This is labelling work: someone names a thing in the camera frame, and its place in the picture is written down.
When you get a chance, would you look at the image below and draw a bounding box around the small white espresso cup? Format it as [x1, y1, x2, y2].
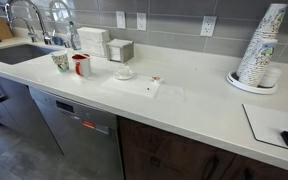
[118, 63, 131, 77]

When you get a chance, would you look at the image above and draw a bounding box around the patterned paper coffee cup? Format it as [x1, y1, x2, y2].
[50, 49, 70, 74]

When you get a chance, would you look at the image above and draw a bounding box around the short patterned paper cup stack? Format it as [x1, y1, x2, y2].
[238, 37, 279, 88]

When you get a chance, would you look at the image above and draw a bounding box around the white cup lid stack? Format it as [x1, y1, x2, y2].
[258, 66, 282, 89]

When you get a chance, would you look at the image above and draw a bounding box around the tall patterned paper cup stack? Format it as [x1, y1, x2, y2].
[236, 3, 288, 79]

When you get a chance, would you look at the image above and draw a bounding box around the white rectangular tray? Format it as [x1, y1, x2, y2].
[101, 74, 162, 99]

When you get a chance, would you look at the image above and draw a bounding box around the small white saucer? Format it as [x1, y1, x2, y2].
[112, 69, 136, 81]

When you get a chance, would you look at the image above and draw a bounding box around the grey napkin holder box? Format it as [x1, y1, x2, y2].
[105, 38, 135, 64]

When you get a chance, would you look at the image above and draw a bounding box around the red and white mug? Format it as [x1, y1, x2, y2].
[71, 53, 92, 78]

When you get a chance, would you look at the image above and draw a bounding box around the dark wood cabinet door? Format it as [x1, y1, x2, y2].
[220, 154, 288, 180]
[117, 115, 237, 180]

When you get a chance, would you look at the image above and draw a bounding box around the stainless steel dishwasher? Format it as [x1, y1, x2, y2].
[28, 86, 125, 180]

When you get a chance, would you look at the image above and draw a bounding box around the clear plastic water bottle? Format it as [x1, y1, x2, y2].
[67, 20, 82, 52]

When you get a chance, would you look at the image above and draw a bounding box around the white round tray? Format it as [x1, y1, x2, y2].
[226, 70, 279, 95]

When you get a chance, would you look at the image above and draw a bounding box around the blue sponge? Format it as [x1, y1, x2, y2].
[52, 35, 65, 47]

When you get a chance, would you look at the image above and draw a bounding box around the white black-edged mat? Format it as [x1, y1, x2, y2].
[242, 103, 288, 154]

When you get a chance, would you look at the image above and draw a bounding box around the small chrome tap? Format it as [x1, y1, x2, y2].
[12, 16, 39, 44]

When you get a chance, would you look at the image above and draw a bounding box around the tall chrome kitchen faucet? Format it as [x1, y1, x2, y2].
[4, 0, 53, 46]

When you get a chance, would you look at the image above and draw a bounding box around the dark grey drawer cabinet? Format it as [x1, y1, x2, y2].
[0, 71, 63, 156]

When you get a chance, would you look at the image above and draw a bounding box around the dark undermount sink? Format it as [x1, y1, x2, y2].
[0, 43, 59, 66]

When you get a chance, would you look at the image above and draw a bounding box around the wooden cutting board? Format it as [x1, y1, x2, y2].
[0, 17, 14, 41]

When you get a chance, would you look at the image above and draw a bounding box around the white wall outlet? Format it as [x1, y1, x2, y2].
[199, 15, 218, 38]
[136, 12, 148, 32]

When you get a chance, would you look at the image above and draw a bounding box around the white light switch plate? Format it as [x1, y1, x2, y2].
[115, 10, 127, 30]

